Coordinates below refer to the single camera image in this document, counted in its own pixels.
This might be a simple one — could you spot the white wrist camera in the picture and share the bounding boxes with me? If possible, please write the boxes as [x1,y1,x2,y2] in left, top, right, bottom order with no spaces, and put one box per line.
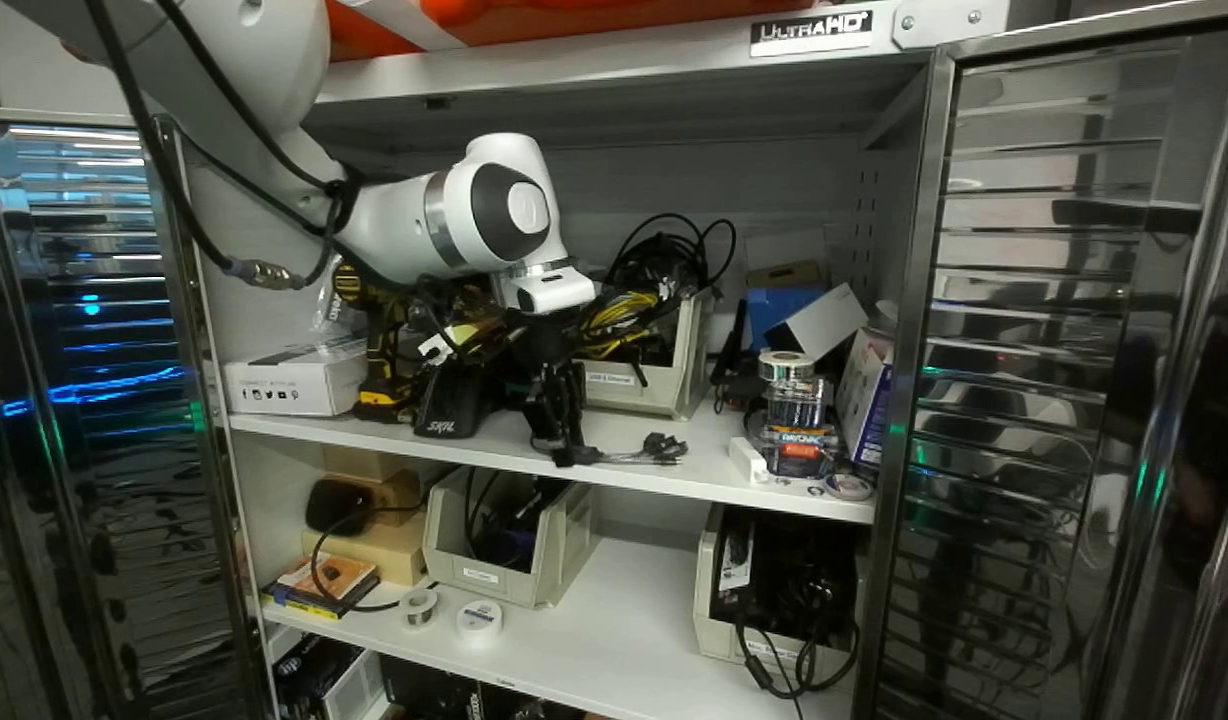
[514,270,595,317]

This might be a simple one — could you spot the beige bin lower right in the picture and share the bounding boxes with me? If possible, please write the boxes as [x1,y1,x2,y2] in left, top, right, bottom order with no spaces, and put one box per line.
[691,503,864,665]

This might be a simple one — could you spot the beige cable bin upper shelf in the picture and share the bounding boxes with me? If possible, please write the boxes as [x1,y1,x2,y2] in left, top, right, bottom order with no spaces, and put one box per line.
[578,287,709,418]

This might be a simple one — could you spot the white metal shelf unit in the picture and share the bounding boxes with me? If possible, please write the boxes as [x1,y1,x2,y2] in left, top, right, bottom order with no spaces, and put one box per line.
[167,0,1228,720]

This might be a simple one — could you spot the small book stack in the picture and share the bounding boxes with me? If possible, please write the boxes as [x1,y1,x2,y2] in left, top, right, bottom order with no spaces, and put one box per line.
[267,551,380,622]

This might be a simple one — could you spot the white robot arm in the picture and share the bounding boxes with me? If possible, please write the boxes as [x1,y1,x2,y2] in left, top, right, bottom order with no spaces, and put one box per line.
[2,0,595,317]

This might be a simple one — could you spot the black battery charger dock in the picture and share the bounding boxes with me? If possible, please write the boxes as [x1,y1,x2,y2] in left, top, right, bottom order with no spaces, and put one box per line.
[412,356,514,439]

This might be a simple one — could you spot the glass cabinet door right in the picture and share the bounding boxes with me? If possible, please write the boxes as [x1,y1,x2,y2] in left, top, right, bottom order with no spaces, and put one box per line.
[856,0,1228,720]

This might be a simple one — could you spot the yellow black power drill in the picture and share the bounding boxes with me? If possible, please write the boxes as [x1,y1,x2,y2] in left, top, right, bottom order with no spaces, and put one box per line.
[331,260,420,425]

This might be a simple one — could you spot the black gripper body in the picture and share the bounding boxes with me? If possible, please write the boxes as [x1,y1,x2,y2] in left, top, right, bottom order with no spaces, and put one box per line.
[489,314,582,409]

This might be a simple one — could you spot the white flat box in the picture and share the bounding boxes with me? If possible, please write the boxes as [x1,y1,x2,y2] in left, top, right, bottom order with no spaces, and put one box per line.
[222,341,365,418]

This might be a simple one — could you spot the blue cardboard box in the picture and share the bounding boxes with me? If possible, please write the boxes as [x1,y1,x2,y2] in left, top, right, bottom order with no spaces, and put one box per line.
[742,285,819,348]

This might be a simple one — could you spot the yellow black cable bundle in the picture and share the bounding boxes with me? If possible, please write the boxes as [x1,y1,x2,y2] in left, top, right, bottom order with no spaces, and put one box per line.
[575,210,742,369]

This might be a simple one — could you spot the orange case on top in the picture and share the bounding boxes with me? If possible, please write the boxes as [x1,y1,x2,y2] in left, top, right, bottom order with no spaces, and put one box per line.
[321,0,814,60]

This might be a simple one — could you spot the black cable charger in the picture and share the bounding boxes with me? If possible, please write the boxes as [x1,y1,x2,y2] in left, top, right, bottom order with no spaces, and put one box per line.
[552,433,689,467]

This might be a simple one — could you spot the wooden block with black device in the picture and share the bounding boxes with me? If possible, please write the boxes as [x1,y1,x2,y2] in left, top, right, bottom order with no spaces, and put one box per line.
[303,473,425,583]

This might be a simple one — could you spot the beige bin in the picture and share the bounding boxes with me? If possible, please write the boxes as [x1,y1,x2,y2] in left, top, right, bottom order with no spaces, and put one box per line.
[425,473,595,607]
[691,503,864,665]

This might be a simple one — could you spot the beige bin lower left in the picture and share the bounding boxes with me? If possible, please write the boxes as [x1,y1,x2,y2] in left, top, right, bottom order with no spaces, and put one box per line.
[425,473,595,607]

